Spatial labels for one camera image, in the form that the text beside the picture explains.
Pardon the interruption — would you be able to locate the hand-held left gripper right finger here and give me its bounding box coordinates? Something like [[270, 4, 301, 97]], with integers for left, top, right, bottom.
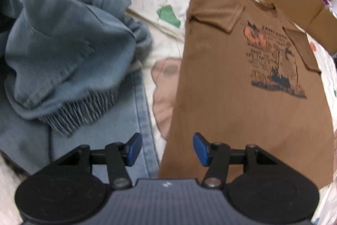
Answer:
[[193, 132, 279, 189]]

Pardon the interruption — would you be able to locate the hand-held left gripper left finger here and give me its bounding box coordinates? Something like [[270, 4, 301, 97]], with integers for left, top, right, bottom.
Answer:
[[54, 132, 143, 189]]

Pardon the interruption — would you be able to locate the blue-grey jacket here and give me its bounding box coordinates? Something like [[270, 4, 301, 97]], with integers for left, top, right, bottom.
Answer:
[[0, 0, 153, 136]]

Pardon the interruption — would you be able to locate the white black knit blanket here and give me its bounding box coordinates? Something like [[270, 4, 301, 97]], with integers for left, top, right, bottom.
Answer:
[[0, 154, 30, 225]]

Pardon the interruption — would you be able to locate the brown printed t-shirt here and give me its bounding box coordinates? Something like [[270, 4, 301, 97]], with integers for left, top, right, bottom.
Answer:
[[157, 0, 335, 190]]

